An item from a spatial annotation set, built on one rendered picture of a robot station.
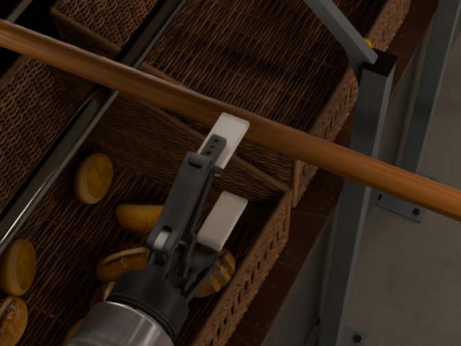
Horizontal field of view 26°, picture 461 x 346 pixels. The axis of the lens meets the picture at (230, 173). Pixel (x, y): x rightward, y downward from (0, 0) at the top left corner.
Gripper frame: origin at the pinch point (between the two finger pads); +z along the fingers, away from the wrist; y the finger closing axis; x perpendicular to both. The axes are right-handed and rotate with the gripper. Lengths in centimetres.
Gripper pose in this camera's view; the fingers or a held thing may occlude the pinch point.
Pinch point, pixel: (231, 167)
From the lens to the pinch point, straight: 104.1
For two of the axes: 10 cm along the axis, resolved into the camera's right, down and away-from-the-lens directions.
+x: 9.0, 3.5, -2.6
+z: 4.4, -7.3, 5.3
